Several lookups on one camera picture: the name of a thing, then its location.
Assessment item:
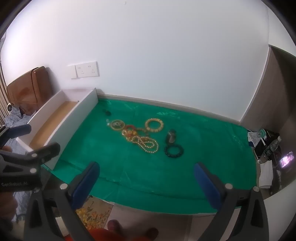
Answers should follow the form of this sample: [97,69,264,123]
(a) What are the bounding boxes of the brown leather bag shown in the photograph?
[6,66,52,115]

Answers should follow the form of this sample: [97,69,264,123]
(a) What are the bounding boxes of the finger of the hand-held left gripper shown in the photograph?
[0,142,61,176]
[0,125,32,146]

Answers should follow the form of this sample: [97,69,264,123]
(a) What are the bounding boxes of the lit phone screen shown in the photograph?
[279,151,295,168]

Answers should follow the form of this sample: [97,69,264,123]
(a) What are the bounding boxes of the white double wall socket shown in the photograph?
[75,61,100,78]

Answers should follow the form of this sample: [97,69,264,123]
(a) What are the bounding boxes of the yellow floral floor mat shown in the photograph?
[54,200,114,234]

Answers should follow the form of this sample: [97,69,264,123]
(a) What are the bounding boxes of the red-orange bracelet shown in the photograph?
[125,124,146,133]

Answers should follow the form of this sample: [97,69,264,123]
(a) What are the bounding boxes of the gold pearl necklace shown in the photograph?
[126,134,159,154]

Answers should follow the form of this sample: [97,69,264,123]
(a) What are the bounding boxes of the teal and white papers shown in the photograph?
[247,130,266,147]

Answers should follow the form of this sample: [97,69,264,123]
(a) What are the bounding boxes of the white hanging cloth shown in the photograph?
[258,160,273,188]

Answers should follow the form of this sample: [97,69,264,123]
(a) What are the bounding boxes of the person's left hand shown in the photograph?
[0,192,18,232]

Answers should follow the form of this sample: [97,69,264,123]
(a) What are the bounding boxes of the cream bead bracelet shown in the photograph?
[145,118,165,133]

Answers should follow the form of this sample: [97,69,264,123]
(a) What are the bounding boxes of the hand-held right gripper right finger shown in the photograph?
[194,162,270,241]

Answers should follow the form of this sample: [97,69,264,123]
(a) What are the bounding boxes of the green table cloth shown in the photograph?
[42,97,258,215]

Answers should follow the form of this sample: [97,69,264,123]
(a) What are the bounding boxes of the dark bangle with grey band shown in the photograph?
[165,129,177,144]

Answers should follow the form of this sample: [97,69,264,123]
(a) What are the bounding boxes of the amber large bead bracelet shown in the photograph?
[121,129,139,139]

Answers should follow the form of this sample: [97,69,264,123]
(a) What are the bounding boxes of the wooden wardrobe panel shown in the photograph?
[240,45,296,135]

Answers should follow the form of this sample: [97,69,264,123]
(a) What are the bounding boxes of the blue-grey bedding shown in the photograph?
[0,105,58,223]

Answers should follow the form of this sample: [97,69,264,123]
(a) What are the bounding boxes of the white box with brown bottom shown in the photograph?
[16,88,99,172]

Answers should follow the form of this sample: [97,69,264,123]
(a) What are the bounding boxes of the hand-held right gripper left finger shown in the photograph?
[23,161,100,241]

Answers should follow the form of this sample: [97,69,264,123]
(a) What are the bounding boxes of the dark green bead bracelet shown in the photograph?
[164,144,184,160]

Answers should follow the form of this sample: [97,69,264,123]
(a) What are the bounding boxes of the clear water bottle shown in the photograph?
[264,136,282,160]

